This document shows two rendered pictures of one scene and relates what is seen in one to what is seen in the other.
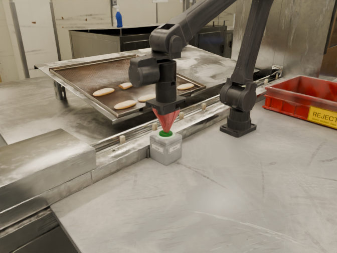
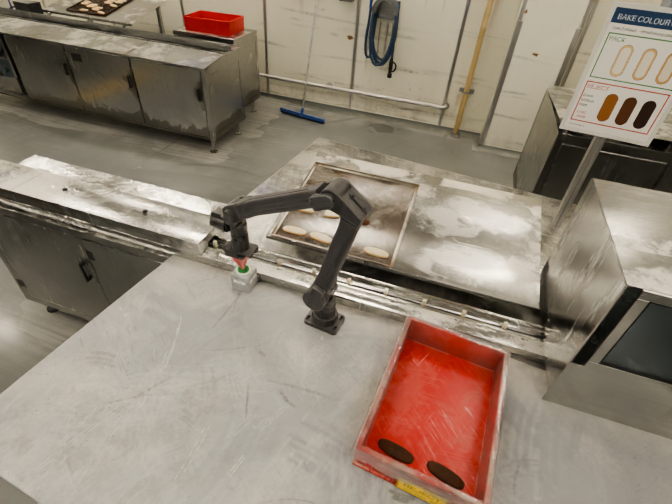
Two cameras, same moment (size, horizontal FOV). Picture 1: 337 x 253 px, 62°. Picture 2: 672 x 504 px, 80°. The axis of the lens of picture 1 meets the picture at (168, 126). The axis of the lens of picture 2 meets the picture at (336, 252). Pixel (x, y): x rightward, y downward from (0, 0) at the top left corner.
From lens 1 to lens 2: 1.35 m
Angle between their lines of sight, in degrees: 54
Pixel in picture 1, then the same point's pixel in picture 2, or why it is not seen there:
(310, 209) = (197, 379)
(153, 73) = (218, 224)
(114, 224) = (161, 285)
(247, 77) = (319, 282)
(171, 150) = (236, 282)
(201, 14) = (256, 205)
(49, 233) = not seen: hidden behind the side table
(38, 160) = (176, 229)
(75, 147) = (196, 236)
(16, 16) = (515, 41)
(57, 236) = not seen: hidden behind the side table
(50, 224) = not seen: hidden behind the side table
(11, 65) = (484, 100)
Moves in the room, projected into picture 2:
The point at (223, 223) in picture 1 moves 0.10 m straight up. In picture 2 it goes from (172, 332) to (166, 312)
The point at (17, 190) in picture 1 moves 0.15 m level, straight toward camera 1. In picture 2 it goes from (156, 236) to (122, 257)
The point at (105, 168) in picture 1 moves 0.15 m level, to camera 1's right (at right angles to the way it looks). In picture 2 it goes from (205, 259) to (214, 285)
